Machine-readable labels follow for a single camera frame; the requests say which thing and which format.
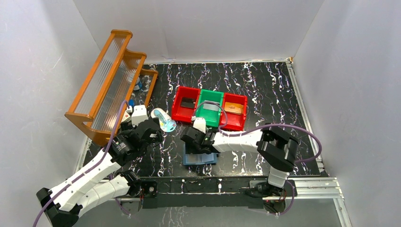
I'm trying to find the blue card holder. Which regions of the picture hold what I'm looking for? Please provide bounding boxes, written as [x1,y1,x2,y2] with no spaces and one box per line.
[183,145,218,166]

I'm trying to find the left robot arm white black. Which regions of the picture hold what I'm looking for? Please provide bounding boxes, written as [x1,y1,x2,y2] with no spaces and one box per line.
[33,118,163,227]

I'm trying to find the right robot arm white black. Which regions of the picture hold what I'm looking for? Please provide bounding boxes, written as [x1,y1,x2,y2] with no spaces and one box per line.
[180,125,299,196]

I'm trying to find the grey card in bin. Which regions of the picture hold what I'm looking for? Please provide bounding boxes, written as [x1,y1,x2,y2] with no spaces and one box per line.
[202,102,220,112]

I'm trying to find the black card in bin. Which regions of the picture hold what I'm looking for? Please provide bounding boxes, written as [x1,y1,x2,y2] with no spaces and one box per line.
[180,97,197,109]

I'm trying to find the orange card in bin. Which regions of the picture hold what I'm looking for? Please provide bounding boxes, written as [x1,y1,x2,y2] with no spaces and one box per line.
[224,102,244,114]

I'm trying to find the white blue bottle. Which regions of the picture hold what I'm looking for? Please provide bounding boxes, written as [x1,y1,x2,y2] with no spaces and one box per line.
[150,108,177,133]

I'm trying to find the red white small box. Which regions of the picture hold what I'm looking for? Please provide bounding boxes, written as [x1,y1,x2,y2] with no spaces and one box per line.
[121,112,131,123]

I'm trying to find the blue cap container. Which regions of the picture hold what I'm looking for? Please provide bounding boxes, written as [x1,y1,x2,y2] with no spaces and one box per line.
[128,99,135,107]

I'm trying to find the left red bin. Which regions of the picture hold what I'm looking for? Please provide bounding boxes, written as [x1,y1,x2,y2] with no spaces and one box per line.
[172,86,201,123]

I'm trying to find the red bin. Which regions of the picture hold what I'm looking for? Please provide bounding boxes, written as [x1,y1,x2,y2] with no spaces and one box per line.
[172,86,201,123]
[219,93,248,131]

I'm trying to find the green bin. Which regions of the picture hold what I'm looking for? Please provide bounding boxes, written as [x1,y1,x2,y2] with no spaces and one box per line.
[196,89,224,127]

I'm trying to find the white blue container on rack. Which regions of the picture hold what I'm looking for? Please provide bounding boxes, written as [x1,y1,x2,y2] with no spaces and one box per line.
[133,75,142,91]

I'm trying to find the right red bin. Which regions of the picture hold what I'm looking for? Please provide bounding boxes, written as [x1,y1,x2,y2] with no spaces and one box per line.
[219,93,248,131]

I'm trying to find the orange wooden rack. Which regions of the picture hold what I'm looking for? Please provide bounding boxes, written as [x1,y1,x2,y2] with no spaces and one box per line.
[65,29,158,146]

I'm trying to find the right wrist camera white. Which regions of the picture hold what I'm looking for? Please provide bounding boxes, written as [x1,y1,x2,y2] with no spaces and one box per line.
[191,116,207,133]

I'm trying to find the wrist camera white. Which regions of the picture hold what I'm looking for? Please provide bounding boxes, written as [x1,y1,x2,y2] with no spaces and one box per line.
[126,105,148,127]
[191,116,207,133]

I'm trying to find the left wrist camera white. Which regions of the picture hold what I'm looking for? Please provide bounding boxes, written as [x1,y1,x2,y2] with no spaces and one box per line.
[126,105,148,127]

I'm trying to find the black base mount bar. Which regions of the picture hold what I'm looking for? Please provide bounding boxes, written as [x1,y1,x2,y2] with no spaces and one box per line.
[139,176,296,210]

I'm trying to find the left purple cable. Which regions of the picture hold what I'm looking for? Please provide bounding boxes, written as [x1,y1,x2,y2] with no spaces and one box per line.
[33,100,131,227]

